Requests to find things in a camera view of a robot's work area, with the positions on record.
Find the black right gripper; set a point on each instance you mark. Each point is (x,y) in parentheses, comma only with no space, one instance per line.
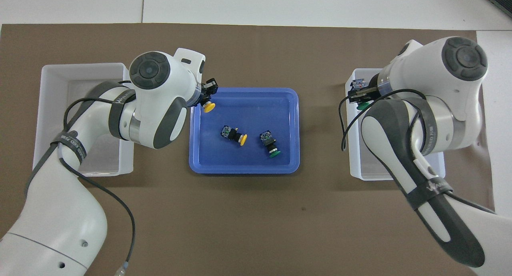
(375,88)

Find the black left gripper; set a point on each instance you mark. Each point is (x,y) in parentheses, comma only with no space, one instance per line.
(201,96)

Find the green push button switch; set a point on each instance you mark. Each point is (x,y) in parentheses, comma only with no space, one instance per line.
(358,84)
(269,142)

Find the yellow push button switch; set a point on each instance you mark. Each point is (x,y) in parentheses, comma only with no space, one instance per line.
(208,107)
(233,134)

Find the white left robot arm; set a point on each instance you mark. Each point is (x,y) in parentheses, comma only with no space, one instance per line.
(60,212)

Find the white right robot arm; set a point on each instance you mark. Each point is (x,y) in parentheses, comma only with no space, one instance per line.
(436,120)

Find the translucent white plastic box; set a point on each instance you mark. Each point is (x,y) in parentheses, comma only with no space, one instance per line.
(52,92)
(356,156)

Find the blue plastic tray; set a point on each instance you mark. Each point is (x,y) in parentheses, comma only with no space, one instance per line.
(244,156)

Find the brown table mat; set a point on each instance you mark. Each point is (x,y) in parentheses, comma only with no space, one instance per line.
(256,220)

